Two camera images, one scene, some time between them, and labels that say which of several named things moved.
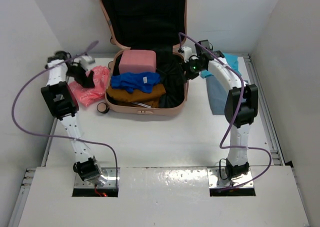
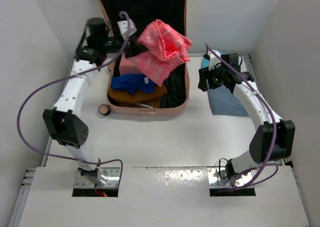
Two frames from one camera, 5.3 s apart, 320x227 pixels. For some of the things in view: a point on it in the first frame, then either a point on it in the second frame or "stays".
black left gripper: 86,82 to 134,48
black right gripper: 184,78 to 205,73
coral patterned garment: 86,95 to 167,50
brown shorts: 152,98 stays
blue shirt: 135,81 stays
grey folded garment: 217,94 stays
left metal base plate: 110,173 stays
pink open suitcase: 149,18 stays
